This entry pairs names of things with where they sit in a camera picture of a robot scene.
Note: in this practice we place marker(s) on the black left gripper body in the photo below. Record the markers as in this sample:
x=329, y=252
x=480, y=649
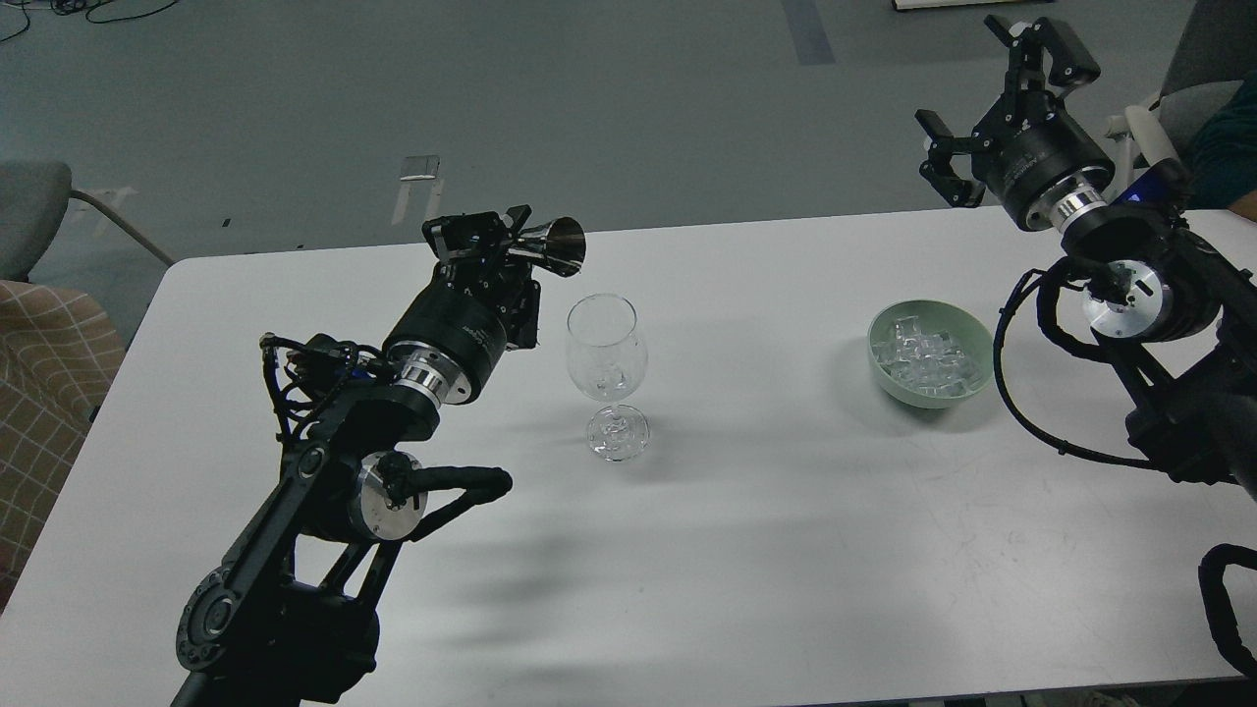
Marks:
x=452, y=336

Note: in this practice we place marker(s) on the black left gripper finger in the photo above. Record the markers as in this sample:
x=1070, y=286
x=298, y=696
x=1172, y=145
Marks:
x=483, y=240
x=522, y=318

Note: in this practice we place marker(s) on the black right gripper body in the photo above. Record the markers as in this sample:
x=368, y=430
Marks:
x=1021, y=160

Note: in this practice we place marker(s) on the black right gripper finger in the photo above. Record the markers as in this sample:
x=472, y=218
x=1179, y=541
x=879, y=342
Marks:
x=942, y=147
x=1047, y=62

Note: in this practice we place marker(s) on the steel double jigger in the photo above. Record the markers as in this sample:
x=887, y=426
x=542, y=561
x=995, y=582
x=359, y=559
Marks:
x=557, y=246

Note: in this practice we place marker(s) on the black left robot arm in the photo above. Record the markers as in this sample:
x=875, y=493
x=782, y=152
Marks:
x=291, y=613

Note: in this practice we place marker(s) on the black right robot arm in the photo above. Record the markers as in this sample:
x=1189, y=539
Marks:
x=1135, y=289

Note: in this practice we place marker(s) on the clear wine glass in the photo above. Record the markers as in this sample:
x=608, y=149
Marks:
x=607, y=360

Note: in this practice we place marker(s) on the clear ice cubes pile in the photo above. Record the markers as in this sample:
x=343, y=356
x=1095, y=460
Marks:
x=928, y=363

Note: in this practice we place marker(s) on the grey white office chair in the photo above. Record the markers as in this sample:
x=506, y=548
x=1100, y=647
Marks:
x=1215, y=52

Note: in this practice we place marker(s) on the green bowl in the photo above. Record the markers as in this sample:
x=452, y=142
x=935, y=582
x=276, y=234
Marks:
x=969, y=332

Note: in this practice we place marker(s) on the person in teal shirt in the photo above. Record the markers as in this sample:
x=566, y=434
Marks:
x=1223, y=156

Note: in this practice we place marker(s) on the checkered beige cushion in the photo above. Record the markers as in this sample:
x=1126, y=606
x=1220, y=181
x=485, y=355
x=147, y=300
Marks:
x=60, y=353

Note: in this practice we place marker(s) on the grey chair left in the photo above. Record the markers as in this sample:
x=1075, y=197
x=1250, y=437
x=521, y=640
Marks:
x=35, y=196

